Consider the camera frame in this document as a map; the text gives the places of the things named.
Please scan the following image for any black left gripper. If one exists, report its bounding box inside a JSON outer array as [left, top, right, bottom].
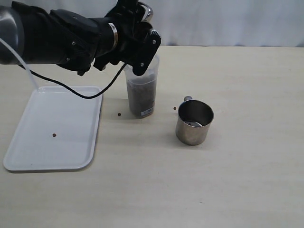
[[94, 0, 162, 76]]

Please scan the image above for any steel mug with kibble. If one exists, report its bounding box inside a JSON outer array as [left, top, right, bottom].
[[133, 1, 153, 40]]

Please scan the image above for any clear plastic tall container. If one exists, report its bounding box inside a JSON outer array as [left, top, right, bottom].
[[124, 55, 160, 118]]

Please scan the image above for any white curtain backdrop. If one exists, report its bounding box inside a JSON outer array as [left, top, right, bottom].
[[0, 0, 304, 47]]

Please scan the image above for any white plastic tray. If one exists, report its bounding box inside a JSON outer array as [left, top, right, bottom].
[[3, 86, 103, 172]]

